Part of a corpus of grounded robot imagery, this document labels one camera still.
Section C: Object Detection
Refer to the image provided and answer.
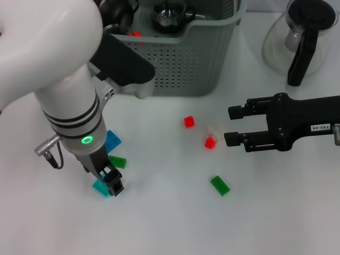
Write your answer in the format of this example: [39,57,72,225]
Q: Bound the glass pitcher black handle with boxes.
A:
[261,0,338,87]

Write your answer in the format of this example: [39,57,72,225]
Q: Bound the cyan square brick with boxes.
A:
[92,179,110,199]

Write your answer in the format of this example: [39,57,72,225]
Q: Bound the white toy brick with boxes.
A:
[206,123,225,140]

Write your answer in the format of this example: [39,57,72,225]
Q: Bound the left arm connector cable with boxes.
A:
[33,133,65,170]

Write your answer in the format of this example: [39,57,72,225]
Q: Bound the blue square brick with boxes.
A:
[105,129,122,154]

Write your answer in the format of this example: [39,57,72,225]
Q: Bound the grey perforated storage bin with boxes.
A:
[102,0,248,97]

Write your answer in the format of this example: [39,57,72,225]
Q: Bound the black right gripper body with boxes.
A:
[266,92,340,152]

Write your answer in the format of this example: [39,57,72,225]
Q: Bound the left wrist camera housing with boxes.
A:
[89,34,156,99]

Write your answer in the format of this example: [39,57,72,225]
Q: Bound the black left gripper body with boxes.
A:
[75,144,118,179]

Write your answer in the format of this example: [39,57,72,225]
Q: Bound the green rectangular brick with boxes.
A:
[210,175,231,197]
[108,155,128,170]

